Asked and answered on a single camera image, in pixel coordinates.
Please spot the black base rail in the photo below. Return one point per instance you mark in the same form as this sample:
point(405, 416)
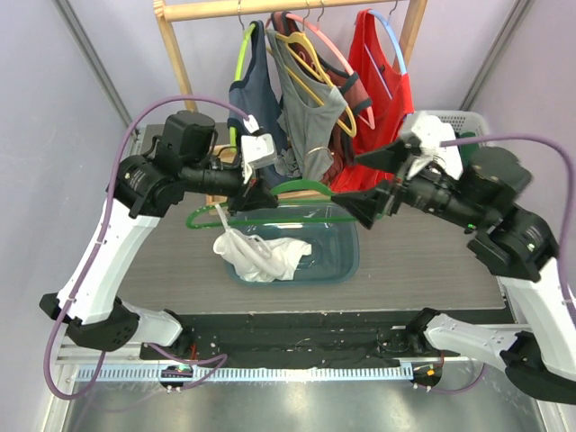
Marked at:
point(305, 340)

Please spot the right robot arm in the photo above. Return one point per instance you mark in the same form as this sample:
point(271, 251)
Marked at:
point(513, 243)

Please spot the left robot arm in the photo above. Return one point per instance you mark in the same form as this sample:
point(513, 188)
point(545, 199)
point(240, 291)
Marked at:
point(181, 160)

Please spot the teal plastic bin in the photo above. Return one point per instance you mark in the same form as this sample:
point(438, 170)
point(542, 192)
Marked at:
point(334, 257)

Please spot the white slotted cable duct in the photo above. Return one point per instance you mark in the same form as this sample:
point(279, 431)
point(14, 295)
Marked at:
point(172, 373)

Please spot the lime green hanger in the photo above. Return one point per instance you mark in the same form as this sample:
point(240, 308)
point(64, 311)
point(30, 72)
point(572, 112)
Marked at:
point(238, 73)

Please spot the dark green hanger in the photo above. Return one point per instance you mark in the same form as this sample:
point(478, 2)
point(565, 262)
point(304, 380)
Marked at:
point(299, 202)

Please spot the white tank top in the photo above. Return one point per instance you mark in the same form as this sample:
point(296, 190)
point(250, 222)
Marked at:
point(256, 260)

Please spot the yellow hanger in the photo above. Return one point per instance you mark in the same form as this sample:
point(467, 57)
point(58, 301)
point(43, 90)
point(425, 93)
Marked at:
point(316, 70)

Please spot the folded green shirt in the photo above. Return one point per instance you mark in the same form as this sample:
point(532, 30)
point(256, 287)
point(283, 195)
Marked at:
point(467, 135)

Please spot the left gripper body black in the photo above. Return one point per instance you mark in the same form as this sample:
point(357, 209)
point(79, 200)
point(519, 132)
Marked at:
point(221, 182)

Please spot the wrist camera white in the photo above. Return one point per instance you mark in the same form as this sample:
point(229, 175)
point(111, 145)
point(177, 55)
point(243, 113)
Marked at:
point(257, 148)
point(430, 150)

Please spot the aluminium frame post left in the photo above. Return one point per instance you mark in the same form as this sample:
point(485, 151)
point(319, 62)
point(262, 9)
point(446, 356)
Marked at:
point(93, 60)

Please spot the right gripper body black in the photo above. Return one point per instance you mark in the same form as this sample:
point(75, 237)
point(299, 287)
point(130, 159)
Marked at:
point(397, 181)

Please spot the red tank top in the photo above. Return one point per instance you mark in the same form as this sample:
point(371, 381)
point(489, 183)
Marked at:
point(391, 97)

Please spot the grey tank top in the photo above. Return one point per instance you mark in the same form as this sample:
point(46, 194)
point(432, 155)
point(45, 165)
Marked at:
point(310, 111)

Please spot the white plastic basket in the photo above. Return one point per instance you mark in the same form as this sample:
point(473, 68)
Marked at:
point(468, 119)

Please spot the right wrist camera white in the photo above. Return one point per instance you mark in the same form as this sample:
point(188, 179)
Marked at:
point(430, 150)

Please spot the aluminium frame post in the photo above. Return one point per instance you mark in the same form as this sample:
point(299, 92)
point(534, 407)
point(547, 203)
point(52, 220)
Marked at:
point(508, 29)
point(93, 60)

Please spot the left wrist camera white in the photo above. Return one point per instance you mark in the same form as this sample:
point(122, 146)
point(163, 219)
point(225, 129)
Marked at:
point(257, 148)

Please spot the navy blue tank top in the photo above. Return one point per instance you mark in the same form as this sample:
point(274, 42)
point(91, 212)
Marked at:
point(253, 93)

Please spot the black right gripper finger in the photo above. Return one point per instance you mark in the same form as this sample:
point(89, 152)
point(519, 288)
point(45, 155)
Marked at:
point(365, 206)
point(388, 161)

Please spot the aluminium frame post right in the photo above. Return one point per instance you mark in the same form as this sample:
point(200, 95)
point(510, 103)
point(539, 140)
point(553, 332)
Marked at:
point(508, 29)

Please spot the light blue hanger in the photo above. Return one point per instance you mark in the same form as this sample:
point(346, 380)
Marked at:
point(394, 40)

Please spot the maroon tank top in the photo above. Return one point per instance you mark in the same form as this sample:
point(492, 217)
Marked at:
point(350, 86)

